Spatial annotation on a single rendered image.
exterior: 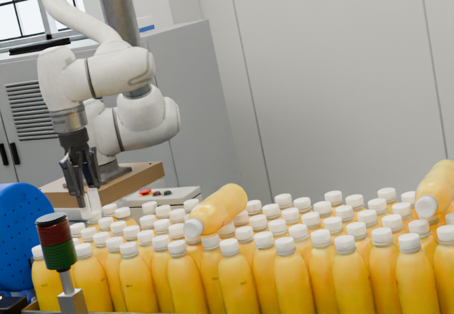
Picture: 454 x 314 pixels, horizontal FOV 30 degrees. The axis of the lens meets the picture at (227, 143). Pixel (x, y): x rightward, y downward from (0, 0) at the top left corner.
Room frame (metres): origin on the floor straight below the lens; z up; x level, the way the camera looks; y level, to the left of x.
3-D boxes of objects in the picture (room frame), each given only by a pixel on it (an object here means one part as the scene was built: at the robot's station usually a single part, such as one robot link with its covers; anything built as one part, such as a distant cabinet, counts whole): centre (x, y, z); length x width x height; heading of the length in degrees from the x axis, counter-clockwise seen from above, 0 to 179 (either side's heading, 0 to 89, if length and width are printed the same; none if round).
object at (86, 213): (2.09, 0.39, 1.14); 0.03 x 0.01 x 0.07; 61
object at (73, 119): (2.11, 0.38, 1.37); 0.09 x 0.09 x 0.06
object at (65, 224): (1.59, 0.37, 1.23); 0.06 x 0.06 x 0.04
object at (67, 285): (1.59, 0.37, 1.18); 0.06 x 0.06 x 0.16
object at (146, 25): (4.10, 0.37, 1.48); 0.24 x 0.12 x 0.08; 62
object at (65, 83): (2.11, 0.37, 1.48); 0.13 x 0.11 x 0.16; 93
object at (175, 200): (2.24, 0.21, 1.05); 0.20 x 0.10 x 0.10; 61
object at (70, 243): (1.59, 0.37, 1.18); 0.06 x 0.06 x 0.05
